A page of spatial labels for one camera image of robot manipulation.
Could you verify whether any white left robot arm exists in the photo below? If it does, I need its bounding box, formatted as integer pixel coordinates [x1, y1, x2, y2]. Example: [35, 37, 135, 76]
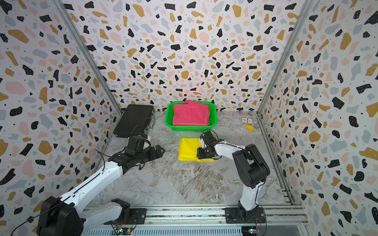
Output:
[36, 145, 165, 236]

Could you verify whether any small yellow block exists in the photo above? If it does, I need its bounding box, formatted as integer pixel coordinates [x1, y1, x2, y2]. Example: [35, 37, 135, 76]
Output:
[245, 124, 255, 131]

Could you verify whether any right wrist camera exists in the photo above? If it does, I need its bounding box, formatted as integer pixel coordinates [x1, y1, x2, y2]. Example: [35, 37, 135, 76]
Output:
[199, 130, 216, 148]

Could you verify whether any playing card box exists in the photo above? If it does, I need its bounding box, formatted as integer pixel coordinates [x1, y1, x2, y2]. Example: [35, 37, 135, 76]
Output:
[242, 118, 253, 125]

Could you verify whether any aluminium corner post left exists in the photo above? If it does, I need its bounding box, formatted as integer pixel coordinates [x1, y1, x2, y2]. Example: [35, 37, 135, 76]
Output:
[51, 0, 122, 116]

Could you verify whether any black briefcase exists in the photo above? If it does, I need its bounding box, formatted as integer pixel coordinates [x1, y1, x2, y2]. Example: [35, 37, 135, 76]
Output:
[113, 104, 156, 138]

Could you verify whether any aluminium corner post right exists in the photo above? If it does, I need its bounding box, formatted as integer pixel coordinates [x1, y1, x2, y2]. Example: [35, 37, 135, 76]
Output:
[257, 0, 314, 116]

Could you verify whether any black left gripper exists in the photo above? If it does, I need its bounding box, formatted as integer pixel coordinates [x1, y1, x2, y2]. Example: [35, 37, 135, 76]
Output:
[134, 144, 165, 165]

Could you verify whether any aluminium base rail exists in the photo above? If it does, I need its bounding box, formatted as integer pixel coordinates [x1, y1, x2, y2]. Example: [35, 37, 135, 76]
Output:
[82, 205, 312, 236]

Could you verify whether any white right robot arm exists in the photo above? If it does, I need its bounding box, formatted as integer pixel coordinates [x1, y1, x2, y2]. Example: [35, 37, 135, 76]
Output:
[197, 138, 270, 212]

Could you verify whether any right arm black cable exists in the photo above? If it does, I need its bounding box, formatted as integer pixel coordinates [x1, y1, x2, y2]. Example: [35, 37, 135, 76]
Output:
[206, 129, 268, 236]

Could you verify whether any green plastic basket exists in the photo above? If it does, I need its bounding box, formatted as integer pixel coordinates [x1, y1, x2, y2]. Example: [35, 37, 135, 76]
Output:
[165, 100, 218, 131]

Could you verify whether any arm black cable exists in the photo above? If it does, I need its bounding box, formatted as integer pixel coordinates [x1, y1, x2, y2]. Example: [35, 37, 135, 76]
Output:
[10, 122, 142, 236]
[206, 129, 268, 236]

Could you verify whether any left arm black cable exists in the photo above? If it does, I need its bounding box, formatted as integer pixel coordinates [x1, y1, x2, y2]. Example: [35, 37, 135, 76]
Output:
[10, 122, 142, 236]

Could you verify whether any aluminium corner post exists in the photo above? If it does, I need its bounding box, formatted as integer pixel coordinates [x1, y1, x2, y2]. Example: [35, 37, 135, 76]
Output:
[257, 0, 314, 116]
[51, 0, 122, 116]

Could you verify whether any pink raincoat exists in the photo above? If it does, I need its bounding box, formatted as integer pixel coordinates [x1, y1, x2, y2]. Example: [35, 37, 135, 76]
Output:
[172, 101, 210, 126]

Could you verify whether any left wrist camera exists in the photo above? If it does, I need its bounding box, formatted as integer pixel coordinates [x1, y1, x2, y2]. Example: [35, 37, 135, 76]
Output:
[127, 136, 151, 152]

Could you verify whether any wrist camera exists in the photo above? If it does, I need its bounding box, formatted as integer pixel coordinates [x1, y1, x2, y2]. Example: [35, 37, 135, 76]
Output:
[127, 136, 151, 152]
[199, 130, 216, 148]

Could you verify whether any plain yellow raincoat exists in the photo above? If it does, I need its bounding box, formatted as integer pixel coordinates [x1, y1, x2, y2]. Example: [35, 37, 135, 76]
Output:
[178, 138, 214, 162]

